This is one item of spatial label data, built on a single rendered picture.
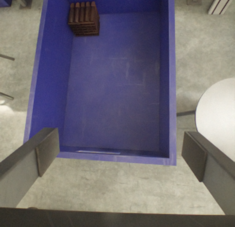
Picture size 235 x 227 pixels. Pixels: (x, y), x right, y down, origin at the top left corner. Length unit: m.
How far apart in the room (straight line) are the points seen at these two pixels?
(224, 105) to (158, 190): 0.48
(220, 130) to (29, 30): 1.16
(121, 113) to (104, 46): 0.29
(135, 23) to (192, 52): 0.37
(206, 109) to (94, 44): 0.51
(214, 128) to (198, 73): 0.39
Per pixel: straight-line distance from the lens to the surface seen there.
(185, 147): 0.17
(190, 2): 1.16
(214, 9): 1.12
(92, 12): 0.72
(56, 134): 0.16
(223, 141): 0.66
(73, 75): 0.72
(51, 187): 0.99
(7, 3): 1.42
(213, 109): 0.66
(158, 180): 0.87
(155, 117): 0.63
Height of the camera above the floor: 0.84
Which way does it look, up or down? 78 degrees down
